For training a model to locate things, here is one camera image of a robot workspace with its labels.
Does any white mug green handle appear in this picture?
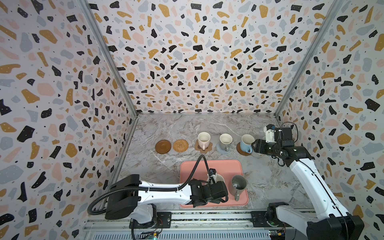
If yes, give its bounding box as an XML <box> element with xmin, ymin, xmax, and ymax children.
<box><xmin>207</xmin><ymin>174</ymin><xmax>225</xmax><ymax>184</ymax></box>

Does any white mug blue handle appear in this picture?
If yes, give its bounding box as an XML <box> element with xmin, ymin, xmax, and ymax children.
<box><xmin>240</xmin><ymin>134</ymin><xmax>255</xmax><ymax>154</ymax></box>

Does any grey metal mug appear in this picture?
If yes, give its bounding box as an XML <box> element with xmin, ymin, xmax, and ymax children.
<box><xmin>229</xmin><ymin>175</ymin><xmax>247</xmax><ymax>202</ymax></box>

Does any dark brown round coaster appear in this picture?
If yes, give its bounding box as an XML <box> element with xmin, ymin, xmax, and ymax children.
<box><xmin>155</xmin><ymin>140</ymin><xmax>172</xmax><ymax>154</ymax></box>
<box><xmin>237</xmin><ymin>143</ymin><xmax>251</xmax><ymax>156</ymax></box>

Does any grey blue round coaster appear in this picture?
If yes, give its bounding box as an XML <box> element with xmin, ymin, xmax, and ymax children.
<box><xmin>216</xmin><ymin>143</ymin><xmax>231</xmax><ymax>155</ymax></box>

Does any woven tan round coaster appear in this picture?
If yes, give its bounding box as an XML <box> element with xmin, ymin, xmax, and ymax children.
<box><xmin>173</xmin><ymin>139</ymin><xmax>189</xmax><ymax>153</ymax></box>

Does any white mug grey handle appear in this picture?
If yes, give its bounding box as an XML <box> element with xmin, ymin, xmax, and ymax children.
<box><xmin>219</xmin><ymin>134</ymin><xmax>233</xmax><ymax>145</ymax></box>

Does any white mug pink handle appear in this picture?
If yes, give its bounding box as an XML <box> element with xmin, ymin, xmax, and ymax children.
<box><xmin>198</xmin><ymin>132</ymin><xmax>211</xmax><ymax>151</ymax></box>

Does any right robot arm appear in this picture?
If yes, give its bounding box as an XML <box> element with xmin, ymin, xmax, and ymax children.
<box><xmin>252</xmin><ymin>124</ymin><xmax>365</xmax><ymax>240</ymax></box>

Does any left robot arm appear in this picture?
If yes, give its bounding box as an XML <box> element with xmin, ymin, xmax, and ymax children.
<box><xmin>105</xmin><ymin>175</ymin><xmax>229</xmax><ymax>224</ymax></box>

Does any brown paw print coaster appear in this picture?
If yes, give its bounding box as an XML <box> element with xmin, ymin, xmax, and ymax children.
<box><xmin>195</xmin><ymin>140</ymin><xmax>213</xmax><ymax>154</ymax></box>

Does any pink rectangular tray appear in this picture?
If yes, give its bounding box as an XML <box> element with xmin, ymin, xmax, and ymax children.
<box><xmin>180</xmin><ymin>160</ymin><xmax>249</xmax><ymax>208</ymax></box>

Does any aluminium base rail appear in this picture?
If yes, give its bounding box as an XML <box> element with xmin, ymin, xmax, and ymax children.
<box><xmin>81</xmin><ymin>210</ymin><xmax>307</xmax><ymax>240</ymax></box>

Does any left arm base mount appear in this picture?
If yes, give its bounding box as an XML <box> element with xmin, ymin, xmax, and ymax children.
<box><xmin>129</xmin><ymin>211</ymin><xmax>172</xmax><ymax>229</ymax></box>

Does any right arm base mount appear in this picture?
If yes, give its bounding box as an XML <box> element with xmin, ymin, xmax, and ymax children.
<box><xmin>250</xmin><ymin>202</ymin><xmax>290</xmax><ymax>228</ymax></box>

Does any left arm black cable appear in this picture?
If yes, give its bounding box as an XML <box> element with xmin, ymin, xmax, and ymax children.
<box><xmin>87</xmin><ymin>154</ymin><xmax>212</xmax><ymax>216</ymax></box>

